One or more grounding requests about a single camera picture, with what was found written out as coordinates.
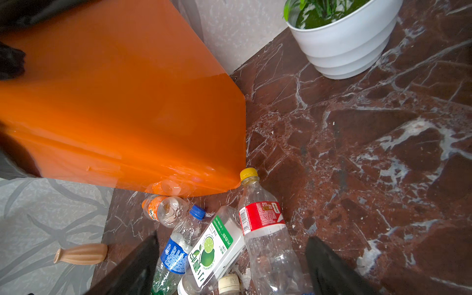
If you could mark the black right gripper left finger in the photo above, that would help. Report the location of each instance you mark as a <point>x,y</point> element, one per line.
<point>134,275</point>

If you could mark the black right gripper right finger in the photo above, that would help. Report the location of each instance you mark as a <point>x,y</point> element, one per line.
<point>330,274</point>

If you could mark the blue label bottle near bin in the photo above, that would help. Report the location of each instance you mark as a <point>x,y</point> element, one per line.
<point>173,261</point>

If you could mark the orange cap bottle near bin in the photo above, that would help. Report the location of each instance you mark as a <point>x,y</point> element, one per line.
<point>167,210</point>

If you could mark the orange trash bin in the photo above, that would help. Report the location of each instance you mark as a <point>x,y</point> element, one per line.
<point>123,94</point>

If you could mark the peach ceramic vase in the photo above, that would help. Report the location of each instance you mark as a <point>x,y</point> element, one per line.
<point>84,255</point>

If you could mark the red label yellow cap bottle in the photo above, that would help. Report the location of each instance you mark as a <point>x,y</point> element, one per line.
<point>275,268</point>

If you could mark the white green lime drink bottle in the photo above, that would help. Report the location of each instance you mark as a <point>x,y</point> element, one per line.
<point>214,254</point>

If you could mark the amber tea bottle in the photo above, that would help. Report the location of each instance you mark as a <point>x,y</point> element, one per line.
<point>229,285</point>

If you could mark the white pot with flowers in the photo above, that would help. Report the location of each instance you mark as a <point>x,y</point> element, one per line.
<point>348,46</point>

